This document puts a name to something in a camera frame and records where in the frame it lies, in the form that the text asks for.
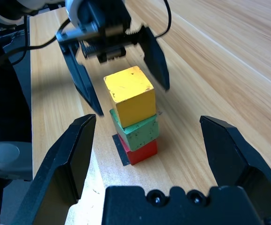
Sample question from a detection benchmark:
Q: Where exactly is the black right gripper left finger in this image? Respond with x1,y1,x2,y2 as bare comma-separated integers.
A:
11,114,97,225

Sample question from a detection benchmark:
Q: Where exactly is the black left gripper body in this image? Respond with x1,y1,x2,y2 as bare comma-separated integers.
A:
55,0,147,63

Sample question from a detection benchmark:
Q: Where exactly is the green wooden block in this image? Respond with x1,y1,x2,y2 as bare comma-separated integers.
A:
109,109,160,152

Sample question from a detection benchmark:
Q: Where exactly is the red wooden block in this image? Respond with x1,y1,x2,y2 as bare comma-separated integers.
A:
117,133,159,166

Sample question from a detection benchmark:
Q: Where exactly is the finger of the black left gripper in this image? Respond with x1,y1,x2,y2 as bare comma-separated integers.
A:
141,26,170,91
60,43,104,117

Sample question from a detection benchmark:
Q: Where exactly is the black square marker pad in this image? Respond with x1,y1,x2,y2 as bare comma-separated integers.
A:
111,134,131,167

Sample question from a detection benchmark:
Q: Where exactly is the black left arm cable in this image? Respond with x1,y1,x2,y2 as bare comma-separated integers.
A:
0,14,70,66

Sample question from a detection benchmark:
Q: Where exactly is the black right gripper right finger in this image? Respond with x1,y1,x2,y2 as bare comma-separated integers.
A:
199,115,271,225

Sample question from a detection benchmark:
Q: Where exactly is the yellow wooden block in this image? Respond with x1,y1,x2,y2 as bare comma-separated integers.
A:
103,66,156,129

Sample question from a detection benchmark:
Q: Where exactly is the black left wrist camera cable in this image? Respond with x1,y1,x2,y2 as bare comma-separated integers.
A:
156,0,173,38

